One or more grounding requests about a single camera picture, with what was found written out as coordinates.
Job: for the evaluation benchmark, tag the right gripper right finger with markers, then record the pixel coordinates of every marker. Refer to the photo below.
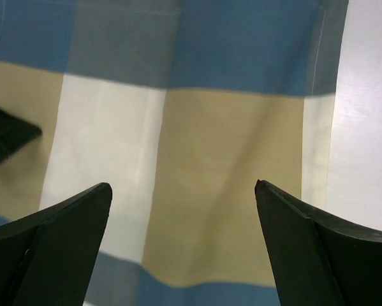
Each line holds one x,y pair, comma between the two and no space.
316,257

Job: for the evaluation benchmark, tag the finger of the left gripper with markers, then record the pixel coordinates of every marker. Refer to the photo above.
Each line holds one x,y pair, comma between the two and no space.
15,133

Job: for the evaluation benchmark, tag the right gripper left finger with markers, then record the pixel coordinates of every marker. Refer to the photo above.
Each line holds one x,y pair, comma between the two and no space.
47,258

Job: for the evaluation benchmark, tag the blue beige white cloth napkin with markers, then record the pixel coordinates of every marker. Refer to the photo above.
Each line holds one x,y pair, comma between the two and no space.
181,106

